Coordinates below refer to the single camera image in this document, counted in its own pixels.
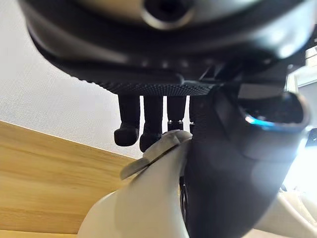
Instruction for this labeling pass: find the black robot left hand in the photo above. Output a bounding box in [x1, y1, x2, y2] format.
[17, 0, 317, 238]

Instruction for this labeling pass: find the robot silver leg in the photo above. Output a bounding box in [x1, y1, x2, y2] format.
[78, 141, 193, 238]
[256, 190, 317, 238]

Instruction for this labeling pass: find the robot silver right leg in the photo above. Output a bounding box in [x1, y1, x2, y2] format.
[256, 190, 317, 238]

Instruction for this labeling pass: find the robot silver left leg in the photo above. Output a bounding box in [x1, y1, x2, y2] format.
[78, 141, 193, 238]

